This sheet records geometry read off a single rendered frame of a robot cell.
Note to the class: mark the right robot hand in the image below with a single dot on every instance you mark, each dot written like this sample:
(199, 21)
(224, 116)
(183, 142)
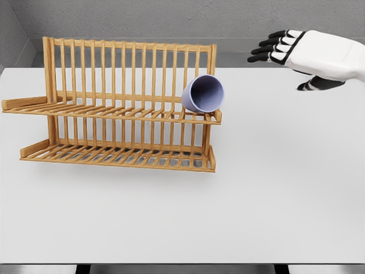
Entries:
(316, 54)

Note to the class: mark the lavender cup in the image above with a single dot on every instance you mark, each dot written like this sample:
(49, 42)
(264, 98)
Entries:
(206, 94)

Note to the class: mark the wooden two-tier dish rack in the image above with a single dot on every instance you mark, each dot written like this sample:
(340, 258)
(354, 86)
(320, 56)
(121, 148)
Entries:
(114, 114)

